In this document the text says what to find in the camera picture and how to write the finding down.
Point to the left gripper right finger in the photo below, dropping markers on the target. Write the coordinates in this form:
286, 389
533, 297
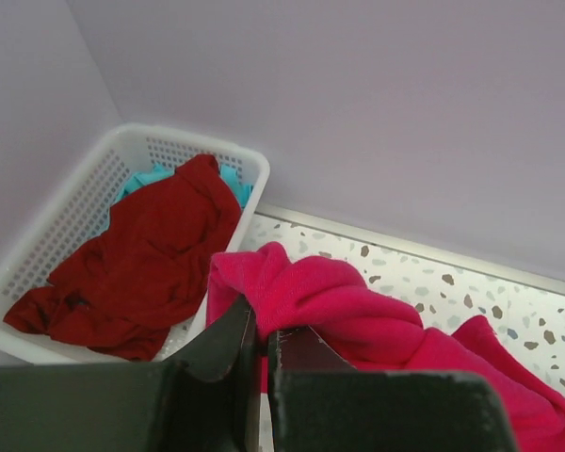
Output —
319, 402

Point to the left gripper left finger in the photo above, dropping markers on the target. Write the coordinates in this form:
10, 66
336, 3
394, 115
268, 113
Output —
212, 400

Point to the pink red t-shirt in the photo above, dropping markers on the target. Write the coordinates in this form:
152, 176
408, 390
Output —
376, 332

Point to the dark red t-shirt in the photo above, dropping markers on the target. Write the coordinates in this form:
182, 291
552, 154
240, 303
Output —
122, 291

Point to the light blue t-shirt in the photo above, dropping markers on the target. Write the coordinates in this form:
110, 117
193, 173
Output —
227, 174

